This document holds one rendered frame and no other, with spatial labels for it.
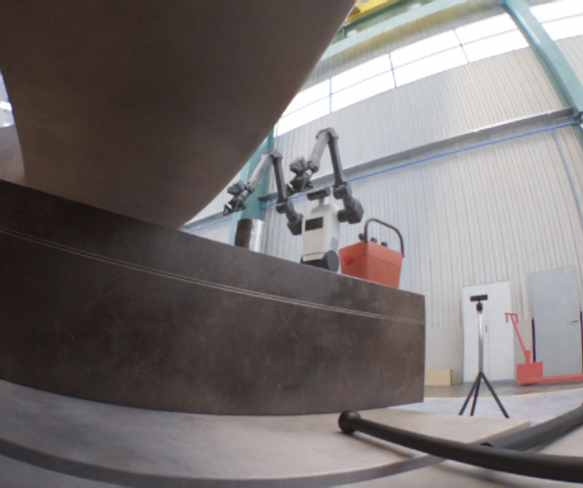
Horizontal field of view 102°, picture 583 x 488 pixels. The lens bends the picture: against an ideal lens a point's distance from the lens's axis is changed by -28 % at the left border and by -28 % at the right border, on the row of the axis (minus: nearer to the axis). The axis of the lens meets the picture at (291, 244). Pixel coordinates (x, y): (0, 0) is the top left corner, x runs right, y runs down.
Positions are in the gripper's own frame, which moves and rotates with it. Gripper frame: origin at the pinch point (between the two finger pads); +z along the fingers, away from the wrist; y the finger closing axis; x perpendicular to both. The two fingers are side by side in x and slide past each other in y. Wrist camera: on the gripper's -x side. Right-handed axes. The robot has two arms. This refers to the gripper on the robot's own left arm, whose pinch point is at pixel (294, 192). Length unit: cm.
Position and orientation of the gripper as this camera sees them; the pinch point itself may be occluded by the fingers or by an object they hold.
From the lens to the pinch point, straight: 156.6
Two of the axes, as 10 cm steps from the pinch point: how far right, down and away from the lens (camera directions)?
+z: -3.6, 6.5, -6.7
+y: 8.0, -1.5, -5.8
